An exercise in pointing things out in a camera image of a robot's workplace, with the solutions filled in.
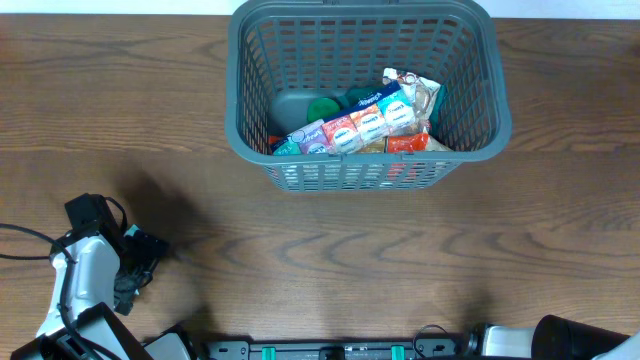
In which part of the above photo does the green lid jar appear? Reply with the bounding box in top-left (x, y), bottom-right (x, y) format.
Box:
top-left (307, 97), bottom-right (341, 123)

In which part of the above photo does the brown white snack bag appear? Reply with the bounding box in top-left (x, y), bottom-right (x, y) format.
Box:
top-left (382, 68), bottom-right (442, 136)

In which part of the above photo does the Kleenex tissue multipack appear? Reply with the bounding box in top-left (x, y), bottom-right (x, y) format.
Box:
top-left (270, 81), bottom-right (417, 156)

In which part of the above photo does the green Nescafe bag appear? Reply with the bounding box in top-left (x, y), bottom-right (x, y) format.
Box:
top-left (340, 85), bottom-right (448, 133)

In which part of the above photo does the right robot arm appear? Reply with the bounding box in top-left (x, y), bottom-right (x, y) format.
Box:
top-left (461, 315), bottom-right (639, 360)

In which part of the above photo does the white teal small packet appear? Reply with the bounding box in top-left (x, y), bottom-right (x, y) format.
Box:
top-left (124, 224), bottom-right (142, 237)

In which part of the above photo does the grey plastic basket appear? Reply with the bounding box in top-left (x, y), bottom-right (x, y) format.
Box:
top-left (225, 0), bottom-right (512, 192)

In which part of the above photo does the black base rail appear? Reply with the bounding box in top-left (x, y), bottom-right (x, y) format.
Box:
top-left (202, 335), bottom-right (462, 360)

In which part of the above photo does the red spaghetti packet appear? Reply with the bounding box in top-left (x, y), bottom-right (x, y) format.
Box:
top-left (269, 133), bottom-right (450, 156)

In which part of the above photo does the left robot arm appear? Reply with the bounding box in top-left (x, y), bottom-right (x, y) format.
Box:
top-left (11, 194), bottom-right (197, 360)

